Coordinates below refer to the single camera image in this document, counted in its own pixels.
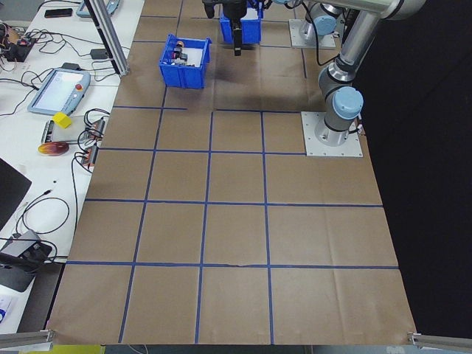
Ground grey flat tray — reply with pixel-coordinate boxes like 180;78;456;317
39;118;80;144

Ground red yellow round object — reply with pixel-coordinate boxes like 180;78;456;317
37;142;71;158

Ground black phone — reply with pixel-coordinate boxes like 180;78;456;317
44;7;74;19

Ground blue bin with capacitors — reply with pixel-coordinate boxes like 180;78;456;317
219;0;265;45

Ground aluminium profile bar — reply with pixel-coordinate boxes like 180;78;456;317
406;331;472;350
0;329;56;351

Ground grey teach pendant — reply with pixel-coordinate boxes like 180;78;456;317
75;0;123;18
26;67;92;117

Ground black frame cover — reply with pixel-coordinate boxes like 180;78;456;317
352;0;472;339

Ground grey docking hub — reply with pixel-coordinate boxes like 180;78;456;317
0;230;53;267

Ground black orange connector box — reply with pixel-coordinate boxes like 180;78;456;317
75;145;100;166
81;117;108;140

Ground circuit board with wires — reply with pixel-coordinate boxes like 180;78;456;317
0;21;38;63

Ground white blue packet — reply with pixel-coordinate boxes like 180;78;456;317
0;294;18;325

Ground aluminium profile post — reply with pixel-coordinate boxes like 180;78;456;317
83;0;131;77

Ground blue bin with buttons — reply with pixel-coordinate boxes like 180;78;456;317
157;33;214;91

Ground yellow cube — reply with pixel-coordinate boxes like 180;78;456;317
51;112;73;130

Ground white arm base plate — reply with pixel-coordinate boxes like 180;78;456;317
288;18;338;49
300;110;365;159

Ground grey stand base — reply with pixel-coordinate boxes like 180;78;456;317
0;263;37;294

